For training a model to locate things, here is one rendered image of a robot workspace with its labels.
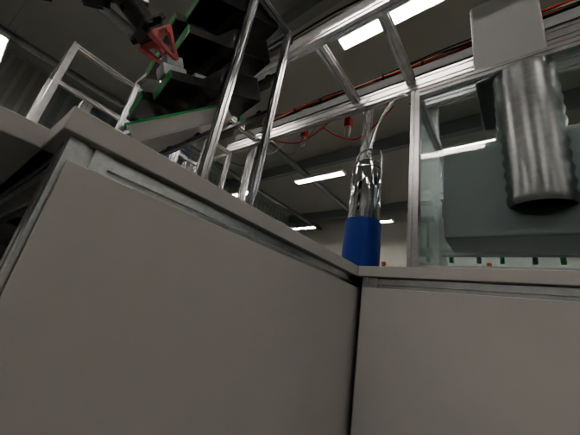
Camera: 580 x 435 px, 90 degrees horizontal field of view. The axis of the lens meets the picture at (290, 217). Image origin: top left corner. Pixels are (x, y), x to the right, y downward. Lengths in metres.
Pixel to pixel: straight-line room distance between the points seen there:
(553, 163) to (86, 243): 0.99
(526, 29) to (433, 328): 1.05
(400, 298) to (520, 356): 0.25
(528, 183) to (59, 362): 0.99
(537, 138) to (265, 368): 0.89
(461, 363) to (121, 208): 0.71
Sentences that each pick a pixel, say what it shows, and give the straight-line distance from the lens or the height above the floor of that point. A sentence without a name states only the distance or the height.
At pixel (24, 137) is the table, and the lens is 0.49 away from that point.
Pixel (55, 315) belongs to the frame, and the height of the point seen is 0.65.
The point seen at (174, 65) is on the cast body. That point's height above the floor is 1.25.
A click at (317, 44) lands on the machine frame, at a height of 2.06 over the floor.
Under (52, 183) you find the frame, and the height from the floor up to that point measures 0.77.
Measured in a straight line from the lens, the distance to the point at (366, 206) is 1.25.
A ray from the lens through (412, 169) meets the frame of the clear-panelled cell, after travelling 1.06.
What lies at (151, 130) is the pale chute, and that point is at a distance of 0.76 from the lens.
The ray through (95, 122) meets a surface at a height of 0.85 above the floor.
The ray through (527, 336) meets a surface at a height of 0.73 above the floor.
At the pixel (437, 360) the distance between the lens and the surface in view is 0.79.
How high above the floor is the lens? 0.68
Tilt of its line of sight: 19 degrees up
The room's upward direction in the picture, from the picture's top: 10 degrees clockwise
